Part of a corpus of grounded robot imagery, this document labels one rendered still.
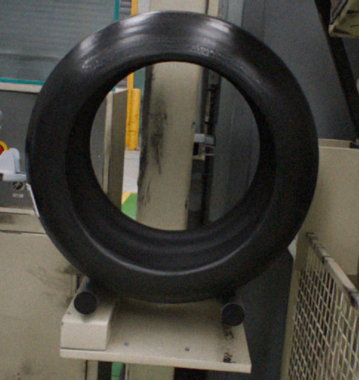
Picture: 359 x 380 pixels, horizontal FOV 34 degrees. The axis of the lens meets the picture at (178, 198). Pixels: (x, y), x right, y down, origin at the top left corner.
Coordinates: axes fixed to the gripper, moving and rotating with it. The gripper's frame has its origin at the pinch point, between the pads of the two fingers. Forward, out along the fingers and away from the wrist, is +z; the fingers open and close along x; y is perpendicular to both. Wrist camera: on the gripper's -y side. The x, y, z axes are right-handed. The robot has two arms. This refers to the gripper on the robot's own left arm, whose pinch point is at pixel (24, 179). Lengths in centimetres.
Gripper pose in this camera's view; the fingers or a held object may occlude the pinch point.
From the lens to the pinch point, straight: 122.1
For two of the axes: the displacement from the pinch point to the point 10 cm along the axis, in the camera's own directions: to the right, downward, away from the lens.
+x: 0.2, -2.1, 9.8
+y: 2.0, -9.6, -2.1
